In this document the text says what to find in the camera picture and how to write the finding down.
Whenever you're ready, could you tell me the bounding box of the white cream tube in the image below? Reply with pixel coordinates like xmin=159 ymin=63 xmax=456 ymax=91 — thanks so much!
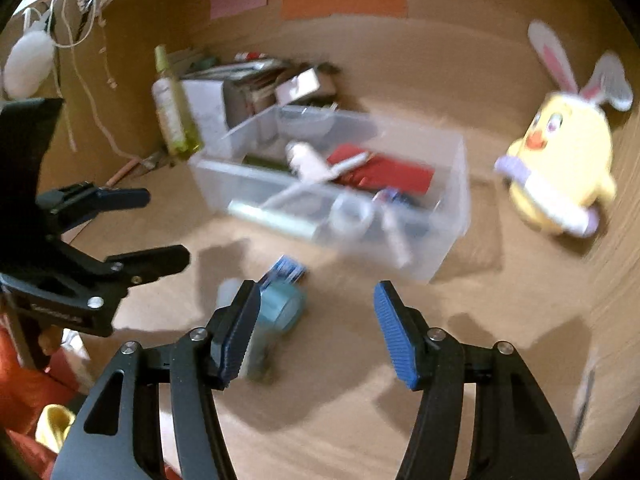
xmin=285 ymin=142 xmax=372 ymax=183

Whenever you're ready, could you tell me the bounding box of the red paper envelope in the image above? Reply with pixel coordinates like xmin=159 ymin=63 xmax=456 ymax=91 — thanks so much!
xmin=336 ymin=153 xmax=435 ymax=195

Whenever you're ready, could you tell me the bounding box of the yellow-green spray bottle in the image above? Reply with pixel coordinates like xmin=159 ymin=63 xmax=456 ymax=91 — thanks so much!
xmin=152 ymin=44 xmax=203 ymax=160

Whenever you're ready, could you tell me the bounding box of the pale green tube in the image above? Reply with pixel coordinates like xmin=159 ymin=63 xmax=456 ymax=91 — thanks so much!
xmin=227 ymin=200 xmax=320 ymax=240

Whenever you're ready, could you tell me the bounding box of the white fluffy pompom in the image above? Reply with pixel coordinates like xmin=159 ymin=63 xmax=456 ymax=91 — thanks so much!
xmin=3 ymin=30 xmax=55 ymax=100

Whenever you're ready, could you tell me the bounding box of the white paper booklet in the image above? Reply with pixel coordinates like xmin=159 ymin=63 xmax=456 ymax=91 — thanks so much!
xmin=181 ymin=79 xmax=230 ymax=158

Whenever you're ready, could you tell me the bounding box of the stack of books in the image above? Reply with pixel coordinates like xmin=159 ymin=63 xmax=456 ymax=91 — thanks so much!
xmin=168 ymin=49 xmax=296 ymax=128

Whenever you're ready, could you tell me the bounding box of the white tape roll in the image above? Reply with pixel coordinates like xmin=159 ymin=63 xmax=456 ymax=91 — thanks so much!
xmin=328 ymin=192 xmax=375 ymax=240

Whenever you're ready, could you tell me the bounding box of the glass bowl of trinkets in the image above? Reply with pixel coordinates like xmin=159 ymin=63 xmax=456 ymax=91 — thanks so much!
xmin=276 ymin=103 xmax=337 ymax=141

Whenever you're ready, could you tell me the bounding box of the red white marker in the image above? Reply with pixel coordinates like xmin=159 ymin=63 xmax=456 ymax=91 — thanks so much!
xmin=234 ymin=52 xmax=268 ymax=63

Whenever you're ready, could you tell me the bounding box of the clear plastic storage bin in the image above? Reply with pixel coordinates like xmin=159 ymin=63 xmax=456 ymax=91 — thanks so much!
xmin=190 ymin=106 xmax=471 ymax=281

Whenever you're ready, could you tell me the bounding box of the small white box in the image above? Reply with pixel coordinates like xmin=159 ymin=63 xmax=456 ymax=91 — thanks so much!
xmin=274 ymin=67 xmax=337 ymax=106

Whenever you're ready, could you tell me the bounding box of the yellow chick plush toy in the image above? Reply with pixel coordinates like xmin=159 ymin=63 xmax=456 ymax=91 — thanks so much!
xmin=494 ymin=21 xmax=634 ymax=238

